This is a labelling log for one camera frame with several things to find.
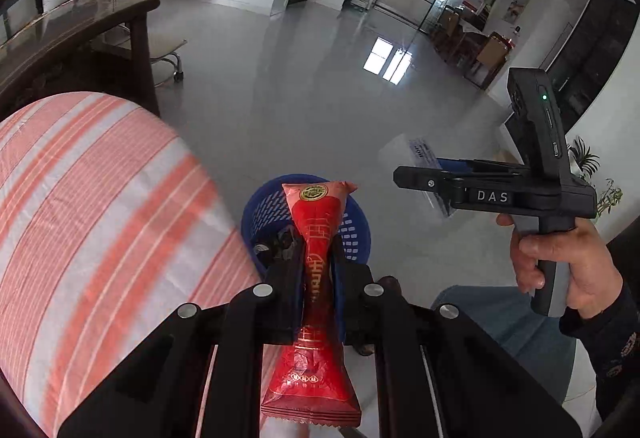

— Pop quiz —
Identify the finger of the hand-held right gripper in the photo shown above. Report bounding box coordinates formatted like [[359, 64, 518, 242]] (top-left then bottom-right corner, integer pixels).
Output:
[[434, 158, 527, 175], [392, 166, 469, 211]]

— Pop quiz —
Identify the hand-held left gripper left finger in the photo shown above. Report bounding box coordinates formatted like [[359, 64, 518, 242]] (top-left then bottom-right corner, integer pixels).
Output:
[[57, 238, 307, 438]]

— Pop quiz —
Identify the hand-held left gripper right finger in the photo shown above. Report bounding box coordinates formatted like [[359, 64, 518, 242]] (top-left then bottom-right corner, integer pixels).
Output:
[[331, 248, 584, 438]]

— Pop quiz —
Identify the white tissue packet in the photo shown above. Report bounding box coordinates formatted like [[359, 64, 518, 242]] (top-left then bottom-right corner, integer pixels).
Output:
[[382, 135, 457, 219]]

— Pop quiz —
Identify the red snack packet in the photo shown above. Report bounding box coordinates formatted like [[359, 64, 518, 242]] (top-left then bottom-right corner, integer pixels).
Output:
[[260, 181, 362, 429]]

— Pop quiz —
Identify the blue plastic basket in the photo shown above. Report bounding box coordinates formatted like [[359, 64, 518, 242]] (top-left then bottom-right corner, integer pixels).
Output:
[[241, 174, 372, 279]]

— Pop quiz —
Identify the person's right forearm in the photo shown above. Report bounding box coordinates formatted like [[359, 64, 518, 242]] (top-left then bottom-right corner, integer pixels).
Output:
[[559, 278, 640, 435]]

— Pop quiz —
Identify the person's right hand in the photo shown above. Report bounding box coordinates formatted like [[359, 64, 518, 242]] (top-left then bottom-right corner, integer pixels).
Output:
[[495, 213, 624, 319]]

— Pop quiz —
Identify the leafy floor plant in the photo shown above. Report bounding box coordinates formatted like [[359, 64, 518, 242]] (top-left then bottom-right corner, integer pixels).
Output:
[[567, 135, 624, 219]]

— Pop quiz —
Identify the wooden dining chair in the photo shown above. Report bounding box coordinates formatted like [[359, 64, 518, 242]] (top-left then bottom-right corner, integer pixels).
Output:
[[464, 32, 517, 89]]

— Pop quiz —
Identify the dark glass cabinet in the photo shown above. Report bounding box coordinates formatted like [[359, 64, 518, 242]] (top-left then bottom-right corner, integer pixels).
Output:
[[542, 0, 640, 119]]

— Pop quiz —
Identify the person's blue jeans leg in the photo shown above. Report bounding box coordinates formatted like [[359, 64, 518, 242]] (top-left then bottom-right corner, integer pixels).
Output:
[[430, 285, 601, 405]]

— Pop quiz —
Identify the red white striped tablecloth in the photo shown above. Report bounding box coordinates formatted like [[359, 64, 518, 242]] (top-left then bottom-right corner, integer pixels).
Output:
[[0, 91, 281, 438]]

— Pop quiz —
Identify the small metal stool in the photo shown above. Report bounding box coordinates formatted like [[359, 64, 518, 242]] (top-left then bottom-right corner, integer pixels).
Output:
[[149, 38, 189, 84]]

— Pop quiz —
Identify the dark wooden coffee table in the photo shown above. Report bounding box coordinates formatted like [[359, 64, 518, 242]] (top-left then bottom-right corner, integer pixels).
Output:
[[0, 0, 162, 119]]

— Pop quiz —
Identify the wall picture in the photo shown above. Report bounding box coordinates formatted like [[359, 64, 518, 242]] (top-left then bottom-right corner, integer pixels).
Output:
[[502, 0, 534, 24]]

